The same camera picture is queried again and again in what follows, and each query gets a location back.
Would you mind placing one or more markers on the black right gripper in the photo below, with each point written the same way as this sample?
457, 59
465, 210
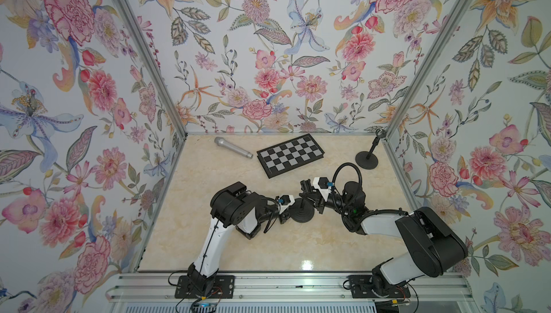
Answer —
318, 202

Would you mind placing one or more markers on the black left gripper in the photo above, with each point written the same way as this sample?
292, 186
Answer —
283, 217

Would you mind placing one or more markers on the black round disc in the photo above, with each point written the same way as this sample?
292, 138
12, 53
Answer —
301, 217

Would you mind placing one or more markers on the black round stand base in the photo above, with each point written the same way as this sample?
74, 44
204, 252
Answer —
366, 160

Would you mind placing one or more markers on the black microphone stand pole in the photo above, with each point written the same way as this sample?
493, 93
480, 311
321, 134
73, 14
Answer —
375, 143

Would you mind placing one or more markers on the black microphone clip holder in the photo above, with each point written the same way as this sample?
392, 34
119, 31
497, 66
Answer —
381, 133

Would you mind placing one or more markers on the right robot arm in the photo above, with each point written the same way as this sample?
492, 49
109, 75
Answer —
433, 248

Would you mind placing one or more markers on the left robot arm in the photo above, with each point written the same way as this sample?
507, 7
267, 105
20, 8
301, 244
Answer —
236, 208

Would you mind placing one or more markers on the silver handheld microphone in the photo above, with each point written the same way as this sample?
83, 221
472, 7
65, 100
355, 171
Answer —
219, 141

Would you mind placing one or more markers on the black white chessboard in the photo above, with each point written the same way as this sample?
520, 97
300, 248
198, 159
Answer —
289, 155

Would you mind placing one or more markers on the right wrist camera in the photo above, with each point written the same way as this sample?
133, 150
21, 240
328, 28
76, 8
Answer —
323, 186

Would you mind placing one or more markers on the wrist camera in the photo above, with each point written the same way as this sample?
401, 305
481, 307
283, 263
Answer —
285, 202
323, 186

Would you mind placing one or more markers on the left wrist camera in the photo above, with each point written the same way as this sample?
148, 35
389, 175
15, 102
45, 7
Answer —
285, 202

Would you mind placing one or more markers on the aluminium front rail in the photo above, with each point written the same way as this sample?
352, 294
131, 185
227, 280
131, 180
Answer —
287, 292

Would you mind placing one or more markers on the left aluminium corner post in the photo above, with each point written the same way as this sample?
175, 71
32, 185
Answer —
142, 48

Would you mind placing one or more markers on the aluminium corner post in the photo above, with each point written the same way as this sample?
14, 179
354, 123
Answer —
142, 48
445, 35

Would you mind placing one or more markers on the right aluminium corner post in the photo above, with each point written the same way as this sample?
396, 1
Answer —
445, 35

